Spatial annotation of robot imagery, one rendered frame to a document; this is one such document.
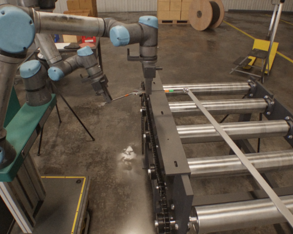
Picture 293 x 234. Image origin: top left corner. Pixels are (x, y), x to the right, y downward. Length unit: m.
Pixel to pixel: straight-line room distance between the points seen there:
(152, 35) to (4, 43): 0.52
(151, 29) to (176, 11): 7.70
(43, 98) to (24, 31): 0.76
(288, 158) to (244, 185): 1.07
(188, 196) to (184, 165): 0.12
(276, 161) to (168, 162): 0.73
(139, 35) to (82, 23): 0.22
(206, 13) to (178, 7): 1.36
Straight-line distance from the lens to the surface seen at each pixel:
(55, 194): 1.93
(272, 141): 3.11
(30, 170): 1.69
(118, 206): 2.15
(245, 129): 1.56
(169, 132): 0.98
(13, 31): 0.72
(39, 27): 0.90
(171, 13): 8.61
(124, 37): 0.87
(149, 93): 1.04
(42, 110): 1.38
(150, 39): 0.93
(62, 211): 1.82
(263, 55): 4.58
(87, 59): 1.25
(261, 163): 1.36
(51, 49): 1.23
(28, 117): 1.35
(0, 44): 0.72
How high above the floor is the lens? 1.77
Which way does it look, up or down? 34 degrees down
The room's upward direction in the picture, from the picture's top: straight up
